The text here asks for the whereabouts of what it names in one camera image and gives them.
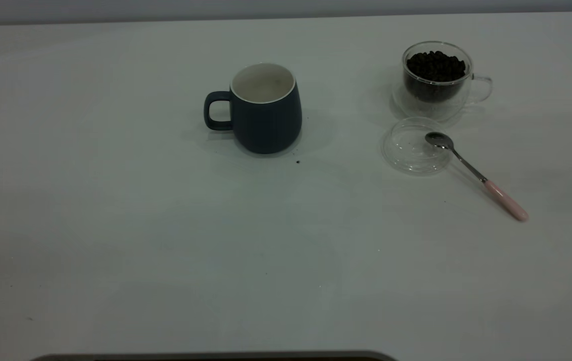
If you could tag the dark grey ceramic mug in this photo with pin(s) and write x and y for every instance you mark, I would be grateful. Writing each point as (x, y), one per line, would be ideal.
(268, 125)

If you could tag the clear glass round lid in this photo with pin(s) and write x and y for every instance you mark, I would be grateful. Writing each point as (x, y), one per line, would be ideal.
(406, 150)

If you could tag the dark coffee beans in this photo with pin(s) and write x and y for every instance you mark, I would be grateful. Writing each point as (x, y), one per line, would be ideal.
(436, 72)

